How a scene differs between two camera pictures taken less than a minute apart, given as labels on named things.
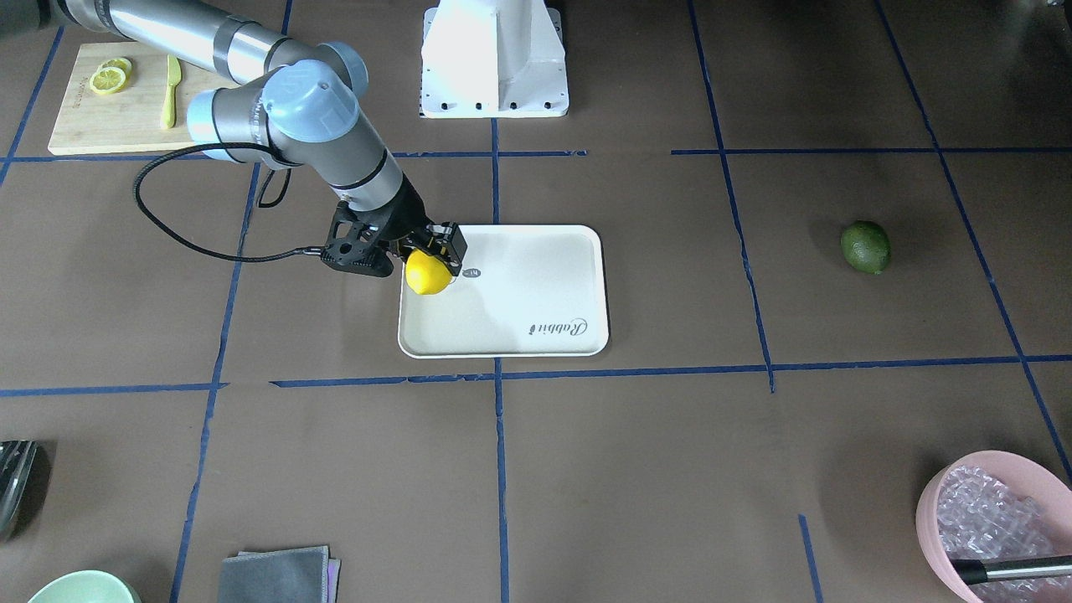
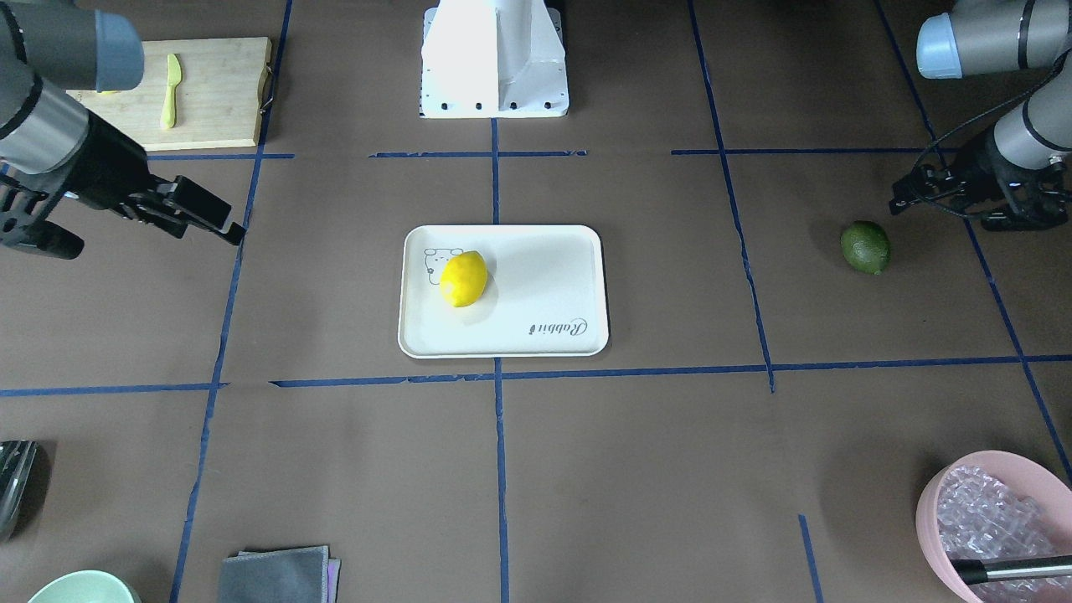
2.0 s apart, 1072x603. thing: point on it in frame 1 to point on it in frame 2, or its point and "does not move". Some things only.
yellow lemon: (427, 275) to (464, 278)
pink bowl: (992, 505) does not move
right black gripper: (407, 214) to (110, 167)
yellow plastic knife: (174, 69) does not move
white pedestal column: (493, 59) does not move
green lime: (867, 246) does not move
